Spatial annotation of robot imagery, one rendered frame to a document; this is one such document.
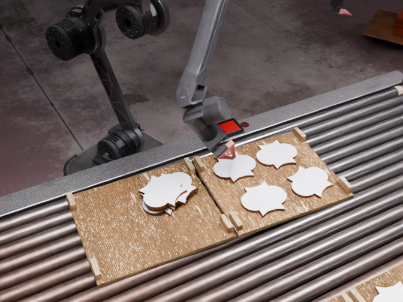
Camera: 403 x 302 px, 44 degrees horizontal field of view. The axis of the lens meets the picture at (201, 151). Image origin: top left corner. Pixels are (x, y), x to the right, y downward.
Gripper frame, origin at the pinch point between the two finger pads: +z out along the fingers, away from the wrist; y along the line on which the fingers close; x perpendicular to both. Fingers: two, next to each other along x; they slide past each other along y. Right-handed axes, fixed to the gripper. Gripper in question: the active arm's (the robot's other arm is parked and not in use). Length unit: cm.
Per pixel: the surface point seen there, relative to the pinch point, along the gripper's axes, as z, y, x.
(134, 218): -9.2, -4.4, 33.6
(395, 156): 47, -14, -40
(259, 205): 11.5, -16.3, 4.1
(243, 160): 13.8, 3.0, -0.9
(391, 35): 210, 166, -147
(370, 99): 54, 17, -53
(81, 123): 69, 171, 68
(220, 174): 8.1, 0.3, 7.2
